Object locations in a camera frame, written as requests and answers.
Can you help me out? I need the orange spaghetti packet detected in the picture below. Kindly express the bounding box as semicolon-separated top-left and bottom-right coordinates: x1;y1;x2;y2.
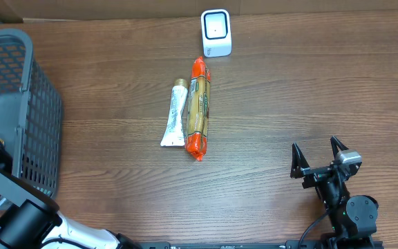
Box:
185;57;211;161

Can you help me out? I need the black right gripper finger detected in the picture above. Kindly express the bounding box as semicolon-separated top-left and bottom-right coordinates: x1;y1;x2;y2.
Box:
330;136;348;161
290;143;310;178

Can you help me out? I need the dark grey plastic basket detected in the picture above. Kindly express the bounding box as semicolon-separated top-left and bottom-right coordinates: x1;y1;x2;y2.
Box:
0;29;64;198

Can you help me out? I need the white tube with gold cap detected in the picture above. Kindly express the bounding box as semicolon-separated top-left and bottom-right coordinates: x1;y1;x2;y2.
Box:
160;79;188;147

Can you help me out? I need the white barcode scanner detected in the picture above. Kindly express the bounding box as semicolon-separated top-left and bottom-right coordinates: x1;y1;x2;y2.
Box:
200;9;232;57

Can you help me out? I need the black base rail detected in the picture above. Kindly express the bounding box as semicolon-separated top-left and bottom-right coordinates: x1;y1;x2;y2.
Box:
139;240;384;249

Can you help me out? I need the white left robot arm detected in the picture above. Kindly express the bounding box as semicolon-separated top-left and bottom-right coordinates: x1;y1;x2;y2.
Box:
0;141;139;249

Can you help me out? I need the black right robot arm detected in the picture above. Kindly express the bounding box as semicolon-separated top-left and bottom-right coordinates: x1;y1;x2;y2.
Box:
290;136;383;248

